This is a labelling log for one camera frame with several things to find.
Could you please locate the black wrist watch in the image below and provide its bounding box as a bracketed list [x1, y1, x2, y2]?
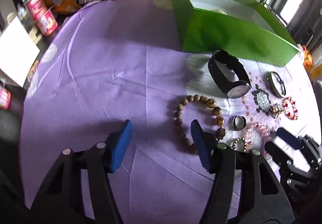
[208, 49, 252, 99]

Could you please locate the purple floral tablecloth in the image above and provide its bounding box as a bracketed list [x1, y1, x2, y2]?
[20, 0, 321, 223]

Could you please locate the white box on left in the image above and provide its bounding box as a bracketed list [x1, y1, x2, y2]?
[1, 17, 40, 87]

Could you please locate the red pink bead bracelet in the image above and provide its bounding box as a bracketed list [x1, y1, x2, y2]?
[282, 96, 299, 121]

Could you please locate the green cardboard box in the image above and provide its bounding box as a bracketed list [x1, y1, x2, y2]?
[171, 0, 298, 67]

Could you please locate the red snack can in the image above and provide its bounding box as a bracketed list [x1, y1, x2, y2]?
[0, 87, 11, 110]
[25, 0, 58, 36]

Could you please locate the silver bangle bracelet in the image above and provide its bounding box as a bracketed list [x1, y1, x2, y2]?
[267, 70, 287, 99]

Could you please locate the small silver ring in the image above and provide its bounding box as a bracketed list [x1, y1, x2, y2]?
[231, 115, 247, 131]

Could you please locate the brown wooden bead bracelet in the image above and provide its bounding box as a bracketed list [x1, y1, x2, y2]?
[173, 94, 227, 154]

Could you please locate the pale pink bead bracelet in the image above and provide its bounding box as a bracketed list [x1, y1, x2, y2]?
[245, 121, 273, 153]

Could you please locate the gold rhinestone brooch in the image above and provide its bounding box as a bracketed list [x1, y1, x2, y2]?
[270, 103, 284, 119]

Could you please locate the orange yellow package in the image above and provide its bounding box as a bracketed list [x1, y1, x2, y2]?
[44, 0, 82, 15]

